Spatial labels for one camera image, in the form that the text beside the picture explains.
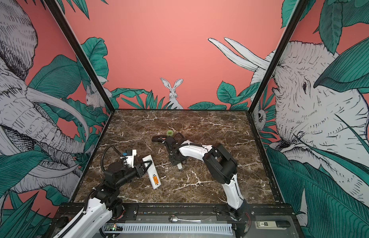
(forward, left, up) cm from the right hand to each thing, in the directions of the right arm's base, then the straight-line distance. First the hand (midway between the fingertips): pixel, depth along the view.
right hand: (174, 159), depth 92 cm
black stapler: (+16, +12, -1) cm, 20 cm away
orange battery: (-15, +8, +6) cm, 18 cm away
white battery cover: (-4, -4, -1) cm, 5 cm away
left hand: (-7, +10, +13) cm, 19 cm away
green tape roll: (+22, +5, -1) cm, 22 cm away
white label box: (-34, -51, +3) cm, 61 cm away
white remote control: (-12, +10, +9) cm, 18 cm away
